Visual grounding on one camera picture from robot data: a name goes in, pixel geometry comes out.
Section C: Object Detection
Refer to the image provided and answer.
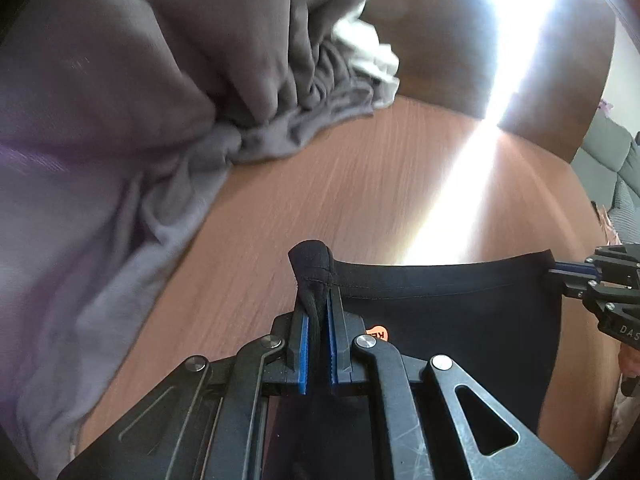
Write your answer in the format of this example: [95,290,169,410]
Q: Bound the grey sofa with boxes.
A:
[570,109,640,241]

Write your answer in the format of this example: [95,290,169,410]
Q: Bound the white curtain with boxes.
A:
[332,2,402,108]

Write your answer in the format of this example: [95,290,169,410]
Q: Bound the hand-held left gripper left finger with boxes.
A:
[59,305,311,480]

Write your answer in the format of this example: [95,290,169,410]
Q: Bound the purple grey curtain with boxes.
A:
[0,0,401,466]

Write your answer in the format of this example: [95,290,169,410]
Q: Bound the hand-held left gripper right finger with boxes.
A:
[327,296,593,480]

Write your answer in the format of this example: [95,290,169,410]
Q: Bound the black pants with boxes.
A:
[287,240,567,480]

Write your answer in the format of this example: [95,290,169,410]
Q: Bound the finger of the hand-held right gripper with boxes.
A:
[560,280,640,311]
[547,243,640,282]

